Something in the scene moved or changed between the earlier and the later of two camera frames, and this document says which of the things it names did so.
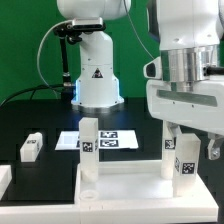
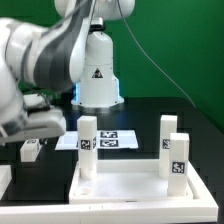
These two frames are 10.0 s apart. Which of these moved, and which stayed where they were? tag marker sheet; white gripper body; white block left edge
Moved: white gripper body
Stayed: tag marker sheet; white block left edge
